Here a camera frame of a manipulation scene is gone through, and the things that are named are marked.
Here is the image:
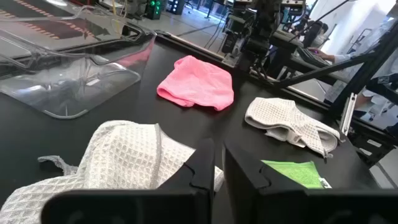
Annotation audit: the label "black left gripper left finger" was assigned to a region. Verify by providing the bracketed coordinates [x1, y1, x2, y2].
[42, 138, 216, 224]

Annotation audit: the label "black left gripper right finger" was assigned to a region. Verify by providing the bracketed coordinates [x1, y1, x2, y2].
[223, 142, 398, 224]

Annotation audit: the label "pink microfiber towel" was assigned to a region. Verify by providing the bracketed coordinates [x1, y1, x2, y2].
[156, 55, 235, 112]

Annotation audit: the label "white waffle-weave towel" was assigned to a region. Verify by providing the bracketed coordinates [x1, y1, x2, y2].
[0, 119, 225, 224]
[244, 96, 341, 158]

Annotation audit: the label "clear plastic bin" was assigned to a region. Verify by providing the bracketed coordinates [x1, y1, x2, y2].
[0, 5, 157, 120]

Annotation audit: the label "person's forearm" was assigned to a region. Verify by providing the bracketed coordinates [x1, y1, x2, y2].
[333, 52, 369, 65]

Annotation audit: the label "green microfiber towel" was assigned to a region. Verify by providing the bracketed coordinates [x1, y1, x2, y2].
[261, 159, 332, 190]

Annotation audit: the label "black keyboard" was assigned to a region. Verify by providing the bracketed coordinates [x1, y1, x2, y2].
[295, 45, 329, 68]

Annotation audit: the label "person's hand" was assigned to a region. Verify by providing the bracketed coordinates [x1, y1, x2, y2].
[308, 47, 335, 62]

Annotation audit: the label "black device green lights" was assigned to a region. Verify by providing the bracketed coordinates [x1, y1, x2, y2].
[145, 0, 163, 20]

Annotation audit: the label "black mat orange-striped edges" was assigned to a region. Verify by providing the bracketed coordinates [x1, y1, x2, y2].
[0, 0, 98, 42]

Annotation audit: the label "white metal bracket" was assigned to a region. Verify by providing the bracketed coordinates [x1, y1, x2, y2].
[340, 92, 358, 136]

